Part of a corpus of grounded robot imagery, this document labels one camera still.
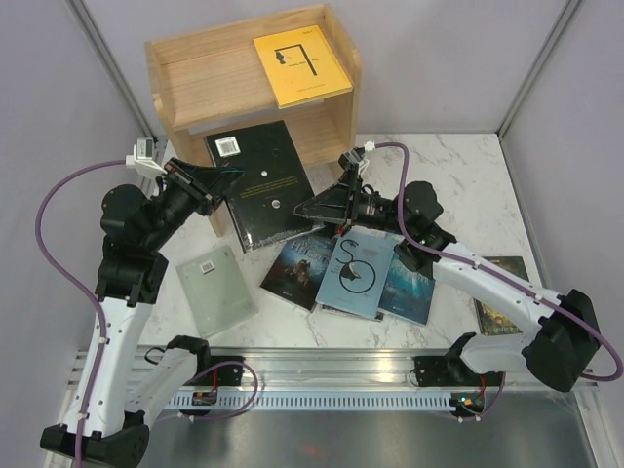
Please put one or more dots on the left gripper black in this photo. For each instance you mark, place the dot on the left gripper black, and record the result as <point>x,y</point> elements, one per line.
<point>197,180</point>

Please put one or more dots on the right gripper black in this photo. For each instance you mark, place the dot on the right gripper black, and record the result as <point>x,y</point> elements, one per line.
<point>337,204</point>

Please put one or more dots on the black book with barcode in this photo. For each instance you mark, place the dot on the black book with barcode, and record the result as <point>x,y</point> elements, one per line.
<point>262,201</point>

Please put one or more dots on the light blue SO book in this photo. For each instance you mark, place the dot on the light blue SO book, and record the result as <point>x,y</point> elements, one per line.
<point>356,274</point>

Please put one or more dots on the Robinson Crusoe purple book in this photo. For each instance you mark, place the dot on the Robinson Crusoe purple book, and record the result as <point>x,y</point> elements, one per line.
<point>378,317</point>

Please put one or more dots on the yellow book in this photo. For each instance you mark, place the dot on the yellow book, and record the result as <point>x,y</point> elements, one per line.
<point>301,66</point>

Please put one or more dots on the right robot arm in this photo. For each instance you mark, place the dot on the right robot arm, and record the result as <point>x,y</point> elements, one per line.
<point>558,333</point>

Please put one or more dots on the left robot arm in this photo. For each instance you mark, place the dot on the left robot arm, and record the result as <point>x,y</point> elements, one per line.
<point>107,424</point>

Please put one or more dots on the Wuthering Heights blue book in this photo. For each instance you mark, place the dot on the Wuthering Heights blue book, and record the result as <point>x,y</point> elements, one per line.
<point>298,271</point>

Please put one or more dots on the pale green book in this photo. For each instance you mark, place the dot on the pale green book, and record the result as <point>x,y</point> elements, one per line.
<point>216,291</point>

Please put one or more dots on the wooden two-tier shelf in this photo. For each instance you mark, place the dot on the wooden two-tier shelf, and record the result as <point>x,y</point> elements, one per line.
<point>210,81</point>

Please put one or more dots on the teal underwater cover book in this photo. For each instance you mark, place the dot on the teal underwater cover book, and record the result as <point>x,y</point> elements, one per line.
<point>406,295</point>

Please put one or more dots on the dark green gold book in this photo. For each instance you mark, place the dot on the dark green gold book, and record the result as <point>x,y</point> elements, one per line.
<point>491,315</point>

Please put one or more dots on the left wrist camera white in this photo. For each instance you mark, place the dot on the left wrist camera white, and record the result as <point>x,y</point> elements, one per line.
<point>143,159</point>

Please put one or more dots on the aluminium rail beam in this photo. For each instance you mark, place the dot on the aluminium rail beam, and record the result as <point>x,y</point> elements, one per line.
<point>317,368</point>

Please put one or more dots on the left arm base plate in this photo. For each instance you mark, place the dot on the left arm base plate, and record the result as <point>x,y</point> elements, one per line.
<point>228,375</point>

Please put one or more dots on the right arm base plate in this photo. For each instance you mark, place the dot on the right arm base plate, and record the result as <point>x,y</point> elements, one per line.
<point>438,371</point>

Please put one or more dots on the white slotted cable duct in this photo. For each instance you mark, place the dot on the white slotted cable duct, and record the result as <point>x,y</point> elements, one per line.
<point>229,400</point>

